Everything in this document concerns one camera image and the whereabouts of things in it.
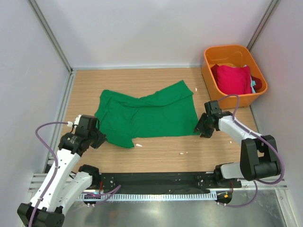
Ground green t shirt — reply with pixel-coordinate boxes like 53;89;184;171
95;80;198;148

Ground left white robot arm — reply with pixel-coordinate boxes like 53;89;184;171
17;115;106;227

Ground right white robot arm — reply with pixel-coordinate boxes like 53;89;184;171
194;100;283;187

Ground red t shirt in bin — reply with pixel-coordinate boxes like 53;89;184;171
217;65;252;95

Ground dark red cloth in bin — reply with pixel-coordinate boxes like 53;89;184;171
211;64;262;91

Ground orange plastic bin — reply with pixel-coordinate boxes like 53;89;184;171
202;44;268;107

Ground light blue cloth in bin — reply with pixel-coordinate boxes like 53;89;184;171
244;65;256;94

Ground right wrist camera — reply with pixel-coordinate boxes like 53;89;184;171
204;100;222;115

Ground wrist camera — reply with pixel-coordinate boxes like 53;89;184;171
204;100;222;115
67;114;98;130

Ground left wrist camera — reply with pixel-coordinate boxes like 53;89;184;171
67;114;98;130

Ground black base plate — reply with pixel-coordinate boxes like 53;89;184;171
96;172;241;195

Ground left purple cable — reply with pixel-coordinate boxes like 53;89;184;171
27;121;123;227

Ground purple cable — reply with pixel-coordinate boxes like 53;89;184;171
217;94;285;208
27;121;123;227

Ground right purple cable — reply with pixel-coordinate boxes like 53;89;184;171
217;94;285;208

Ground white slotted cable duct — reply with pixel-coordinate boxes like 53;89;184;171
76;191;217;202

